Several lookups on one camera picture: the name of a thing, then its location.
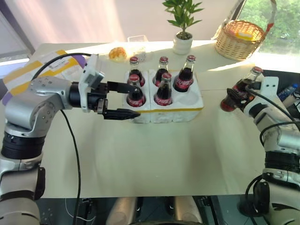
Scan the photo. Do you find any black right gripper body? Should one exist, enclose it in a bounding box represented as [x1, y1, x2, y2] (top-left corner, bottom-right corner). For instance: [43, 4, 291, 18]
[236, 92, 255, 113]

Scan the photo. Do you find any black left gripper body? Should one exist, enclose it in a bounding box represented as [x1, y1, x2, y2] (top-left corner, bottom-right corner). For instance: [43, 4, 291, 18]
[87, 81, 111, 115]

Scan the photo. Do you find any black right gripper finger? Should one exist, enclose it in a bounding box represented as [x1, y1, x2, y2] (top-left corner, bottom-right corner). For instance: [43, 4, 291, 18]
[245, 81, 262, 91]
[225, 88, 245, 105]

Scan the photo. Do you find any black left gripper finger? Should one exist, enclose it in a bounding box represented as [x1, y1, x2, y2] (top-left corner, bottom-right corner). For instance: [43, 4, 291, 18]
[107, 81, 142, 95]
[102, 108, 142, 121]

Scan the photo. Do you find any glass cola bottle red cap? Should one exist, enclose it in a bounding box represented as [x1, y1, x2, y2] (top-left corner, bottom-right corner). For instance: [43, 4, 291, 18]
[126, 73, 147, 107]
[154, 56, 170, 87]
[129, 56, 145, 88]
[220, 66, 264, 113]
[172, 55, 196, 93]
[153, 73, 173, 107]

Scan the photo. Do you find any white foam crate yellow tape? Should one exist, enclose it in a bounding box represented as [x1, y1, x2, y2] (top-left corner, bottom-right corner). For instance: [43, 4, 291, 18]
[121, 68, 203, 124]

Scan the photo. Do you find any cardboard box yellow purple tape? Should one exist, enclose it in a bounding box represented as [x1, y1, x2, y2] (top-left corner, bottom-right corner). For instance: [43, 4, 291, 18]
[0, 49, 88, 106]

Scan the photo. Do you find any black bin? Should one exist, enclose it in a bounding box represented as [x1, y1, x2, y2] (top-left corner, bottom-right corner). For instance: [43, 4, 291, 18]
[262, 68, 300, 118]

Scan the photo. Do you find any plastic water bottle blue label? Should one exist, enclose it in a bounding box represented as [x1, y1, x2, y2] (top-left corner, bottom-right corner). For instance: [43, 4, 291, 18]
[277, 83, 300, 102]

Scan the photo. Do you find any orange yellow bread bun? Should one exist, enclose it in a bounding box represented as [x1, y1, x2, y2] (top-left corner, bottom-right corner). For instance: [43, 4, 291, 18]
[108, 47, 128, 62]

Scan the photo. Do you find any clear plastic container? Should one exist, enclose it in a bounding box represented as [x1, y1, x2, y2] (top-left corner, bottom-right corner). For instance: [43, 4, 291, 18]
[127, 35, 148, 63]

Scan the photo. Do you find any yellow white item in basket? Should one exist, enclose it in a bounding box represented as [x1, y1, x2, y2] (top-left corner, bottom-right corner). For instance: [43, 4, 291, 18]
[236, 32, 254, 40]

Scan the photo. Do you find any green plant in white pot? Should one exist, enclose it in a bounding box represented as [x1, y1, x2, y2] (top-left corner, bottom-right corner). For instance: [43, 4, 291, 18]
[162, 0, 205, 55]

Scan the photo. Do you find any rounded tan shape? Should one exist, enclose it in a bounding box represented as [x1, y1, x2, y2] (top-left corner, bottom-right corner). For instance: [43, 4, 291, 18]
[105, 196, 141, 225]
[173, 195, 203, 225]

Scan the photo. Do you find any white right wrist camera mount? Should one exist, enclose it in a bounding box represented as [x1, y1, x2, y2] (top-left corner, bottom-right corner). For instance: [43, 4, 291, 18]
[254, 76, 279, 106]

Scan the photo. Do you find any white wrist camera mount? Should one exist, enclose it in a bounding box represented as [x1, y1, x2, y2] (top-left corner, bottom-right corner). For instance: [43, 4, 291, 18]
[254, 76, 279, 106]
[78, 54, 105, 113]

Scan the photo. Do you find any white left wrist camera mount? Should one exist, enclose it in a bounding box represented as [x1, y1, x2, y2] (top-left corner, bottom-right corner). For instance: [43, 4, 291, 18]
[78, 54, 105, 113]

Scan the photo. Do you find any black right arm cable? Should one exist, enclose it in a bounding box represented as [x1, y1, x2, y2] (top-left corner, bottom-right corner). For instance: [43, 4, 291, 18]
[245, 85, 300, 211]

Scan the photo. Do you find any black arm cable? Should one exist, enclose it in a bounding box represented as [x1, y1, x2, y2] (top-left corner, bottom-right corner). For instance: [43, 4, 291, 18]
[245, 85, 300, 211]
[31, 52, 93, 225]

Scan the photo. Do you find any wicker basket with handle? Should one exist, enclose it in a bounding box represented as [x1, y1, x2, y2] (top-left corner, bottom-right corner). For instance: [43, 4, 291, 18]
[211, 0, 278, 62]

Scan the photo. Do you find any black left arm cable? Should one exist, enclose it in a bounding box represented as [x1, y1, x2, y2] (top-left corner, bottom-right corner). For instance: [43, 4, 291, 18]
[31, 52, 93, 225]

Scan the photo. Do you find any thin white cable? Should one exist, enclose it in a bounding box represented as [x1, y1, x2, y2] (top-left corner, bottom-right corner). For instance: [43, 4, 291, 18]
[64, 198, 97, 221]

